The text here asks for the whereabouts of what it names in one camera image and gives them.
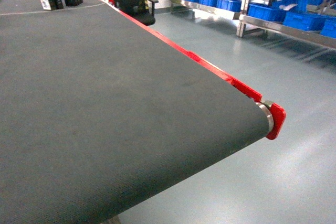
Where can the blue bin on far shelf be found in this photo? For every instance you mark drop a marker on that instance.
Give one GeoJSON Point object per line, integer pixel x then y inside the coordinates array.
{"type": "Point", "coordinates": [304, 21]}

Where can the red conveyor side rail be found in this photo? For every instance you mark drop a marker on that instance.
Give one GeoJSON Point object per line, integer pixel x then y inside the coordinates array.
{"type": "Point", "coordinates": [276, 114]}

